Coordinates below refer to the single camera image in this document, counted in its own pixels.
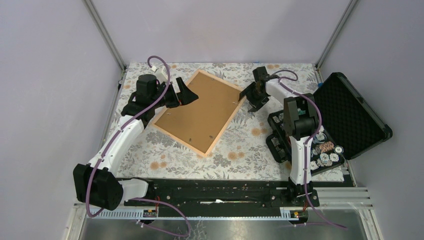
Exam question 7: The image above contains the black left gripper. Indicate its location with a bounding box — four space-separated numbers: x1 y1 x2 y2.
150 76 198 109

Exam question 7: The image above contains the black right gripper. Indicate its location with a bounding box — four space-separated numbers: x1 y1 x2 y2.
239 82 269 113

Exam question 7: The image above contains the brown cardboard backing board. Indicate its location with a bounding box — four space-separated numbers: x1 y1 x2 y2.
154 71 243 154

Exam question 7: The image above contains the light wooden picture frame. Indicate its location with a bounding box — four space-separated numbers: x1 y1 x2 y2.
150 68 247 158

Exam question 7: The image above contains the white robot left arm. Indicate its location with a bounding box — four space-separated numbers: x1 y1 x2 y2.
72 67 199 211

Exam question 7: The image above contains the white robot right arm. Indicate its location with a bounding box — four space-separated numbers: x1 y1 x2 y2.
239 66 322 186

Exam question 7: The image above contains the black poker chip case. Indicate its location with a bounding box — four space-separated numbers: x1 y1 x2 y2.
266 72 393 175

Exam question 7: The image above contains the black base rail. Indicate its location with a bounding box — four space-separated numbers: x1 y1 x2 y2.
124 178 320 218

